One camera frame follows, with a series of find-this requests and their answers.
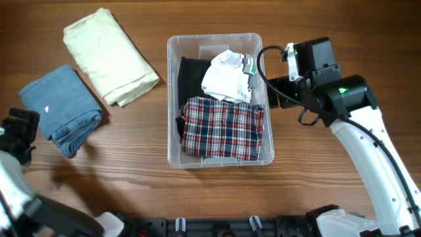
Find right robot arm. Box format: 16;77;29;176
266;37;420;236

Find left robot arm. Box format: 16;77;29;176
1;108;124;237

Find blue jeans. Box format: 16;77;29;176
19;65;103;158

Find black garment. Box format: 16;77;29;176
178;57;211;108

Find white printed t-shirt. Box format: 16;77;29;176
201;49;258;103

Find red blue plaid shirt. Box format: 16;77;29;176
176;97;264;161

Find right black camera cable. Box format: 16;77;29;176
256;45;421;228

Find cream cloth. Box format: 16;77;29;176
63;8;159;107

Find clear plastic storage container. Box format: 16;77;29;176
167;33;275;169

